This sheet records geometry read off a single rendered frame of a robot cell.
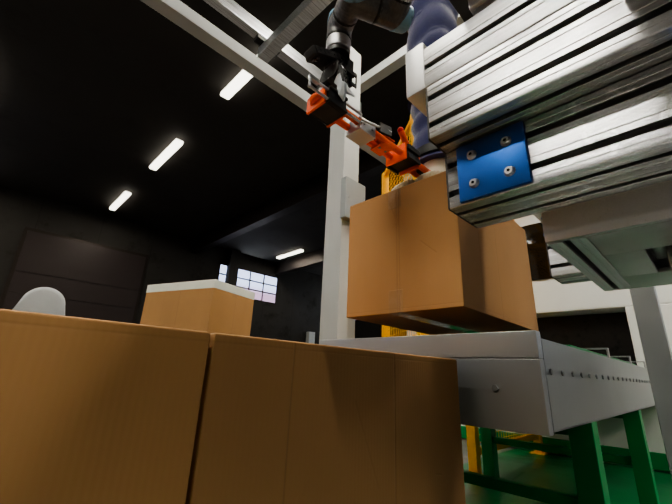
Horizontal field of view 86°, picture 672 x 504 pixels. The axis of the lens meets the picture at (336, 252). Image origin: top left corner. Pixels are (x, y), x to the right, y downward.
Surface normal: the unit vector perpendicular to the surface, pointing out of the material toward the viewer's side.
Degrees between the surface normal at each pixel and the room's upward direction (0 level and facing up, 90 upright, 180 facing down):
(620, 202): 90
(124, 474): 90
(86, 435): 90
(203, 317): 90
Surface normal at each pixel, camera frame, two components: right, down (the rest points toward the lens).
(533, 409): -0.70, -0.26
